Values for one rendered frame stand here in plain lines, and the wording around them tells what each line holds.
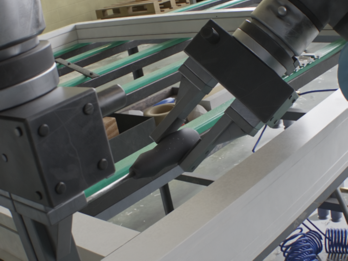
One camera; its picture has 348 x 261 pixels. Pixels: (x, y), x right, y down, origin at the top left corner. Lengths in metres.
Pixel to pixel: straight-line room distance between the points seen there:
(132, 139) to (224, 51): 0.91
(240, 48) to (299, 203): 0.19
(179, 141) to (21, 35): 0.36
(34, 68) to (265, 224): 0.30
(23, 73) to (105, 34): 1.67
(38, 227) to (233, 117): 0.33
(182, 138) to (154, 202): 2.00
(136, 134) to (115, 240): 1.07
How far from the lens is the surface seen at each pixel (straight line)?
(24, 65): 0.30
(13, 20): 0.29
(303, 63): 1.11
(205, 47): 0.63
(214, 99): 1.72
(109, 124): 1.50
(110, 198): 0.76
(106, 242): 0.45
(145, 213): 2.54
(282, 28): 0.60
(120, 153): 1.48
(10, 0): 0.29
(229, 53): 0.62
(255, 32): 0.60
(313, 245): 1.95
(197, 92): 0.63
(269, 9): 0.61
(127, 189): 0.78
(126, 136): 1.49
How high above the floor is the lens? 1.15
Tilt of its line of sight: 19 degrees down
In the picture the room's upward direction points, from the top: 12 degrees counter-clockwise
